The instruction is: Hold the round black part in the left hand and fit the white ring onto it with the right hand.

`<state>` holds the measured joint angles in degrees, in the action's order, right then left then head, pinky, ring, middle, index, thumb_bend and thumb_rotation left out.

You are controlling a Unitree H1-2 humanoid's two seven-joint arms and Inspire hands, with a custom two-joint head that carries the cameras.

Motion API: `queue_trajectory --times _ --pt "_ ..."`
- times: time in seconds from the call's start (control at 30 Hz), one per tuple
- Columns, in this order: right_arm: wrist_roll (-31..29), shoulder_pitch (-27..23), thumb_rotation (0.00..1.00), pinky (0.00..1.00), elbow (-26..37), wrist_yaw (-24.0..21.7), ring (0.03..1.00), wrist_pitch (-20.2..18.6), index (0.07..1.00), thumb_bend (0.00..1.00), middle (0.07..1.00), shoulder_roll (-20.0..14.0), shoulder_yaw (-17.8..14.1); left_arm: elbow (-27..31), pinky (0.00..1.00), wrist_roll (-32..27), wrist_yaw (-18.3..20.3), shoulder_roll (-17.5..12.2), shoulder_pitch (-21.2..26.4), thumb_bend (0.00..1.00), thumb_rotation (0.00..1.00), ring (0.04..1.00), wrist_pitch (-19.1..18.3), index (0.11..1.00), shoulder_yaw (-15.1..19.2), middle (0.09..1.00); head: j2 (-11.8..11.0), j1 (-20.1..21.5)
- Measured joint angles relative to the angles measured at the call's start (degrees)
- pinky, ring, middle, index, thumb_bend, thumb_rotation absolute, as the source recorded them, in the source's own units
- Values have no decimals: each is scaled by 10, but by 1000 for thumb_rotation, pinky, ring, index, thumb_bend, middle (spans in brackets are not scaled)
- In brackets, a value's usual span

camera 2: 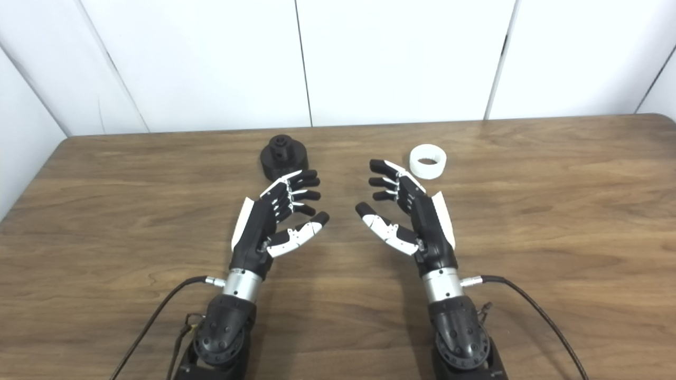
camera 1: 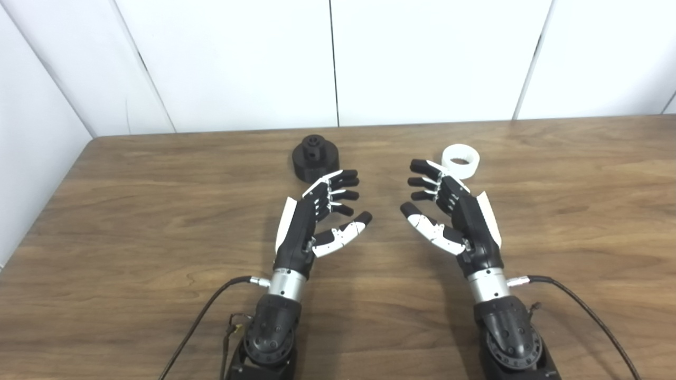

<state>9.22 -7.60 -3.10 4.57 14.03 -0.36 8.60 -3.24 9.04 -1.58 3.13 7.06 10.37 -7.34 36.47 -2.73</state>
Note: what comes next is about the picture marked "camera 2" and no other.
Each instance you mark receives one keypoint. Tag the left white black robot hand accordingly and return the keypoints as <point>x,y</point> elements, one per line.
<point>253,232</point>

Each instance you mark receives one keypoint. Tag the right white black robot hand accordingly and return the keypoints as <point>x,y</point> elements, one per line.
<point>430,232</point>

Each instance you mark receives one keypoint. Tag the round black stepped part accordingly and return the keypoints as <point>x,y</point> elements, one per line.
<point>282,158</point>

